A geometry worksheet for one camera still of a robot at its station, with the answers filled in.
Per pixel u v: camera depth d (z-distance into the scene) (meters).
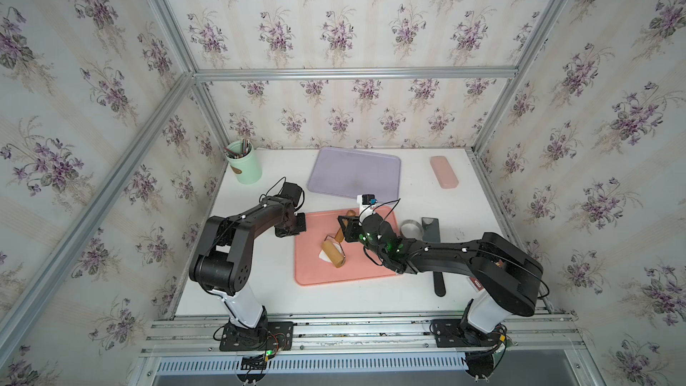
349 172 1.10
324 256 0.88
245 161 0.98
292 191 0.79
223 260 0.47
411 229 0.95
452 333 0.73
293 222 0.80
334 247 0.86
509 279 0.45
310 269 0.84
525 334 0.75
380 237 0.62
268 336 0.72
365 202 0.74
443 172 1.11
